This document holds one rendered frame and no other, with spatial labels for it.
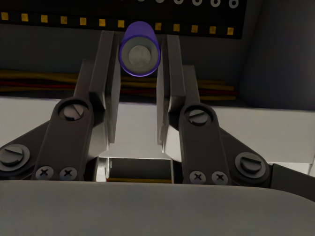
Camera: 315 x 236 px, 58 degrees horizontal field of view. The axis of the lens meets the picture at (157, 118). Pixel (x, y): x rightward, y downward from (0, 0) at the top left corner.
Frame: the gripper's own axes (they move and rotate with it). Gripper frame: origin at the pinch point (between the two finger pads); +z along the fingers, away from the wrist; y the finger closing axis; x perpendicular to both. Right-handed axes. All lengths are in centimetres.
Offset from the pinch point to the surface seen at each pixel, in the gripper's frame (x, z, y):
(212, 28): -8.3, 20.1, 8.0
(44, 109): -7.7, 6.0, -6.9
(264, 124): -8.2, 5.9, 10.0
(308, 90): -7.7, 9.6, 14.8
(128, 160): -35.4, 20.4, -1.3
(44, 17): -8.2, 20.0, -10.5
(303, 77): -7.4, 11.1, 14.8
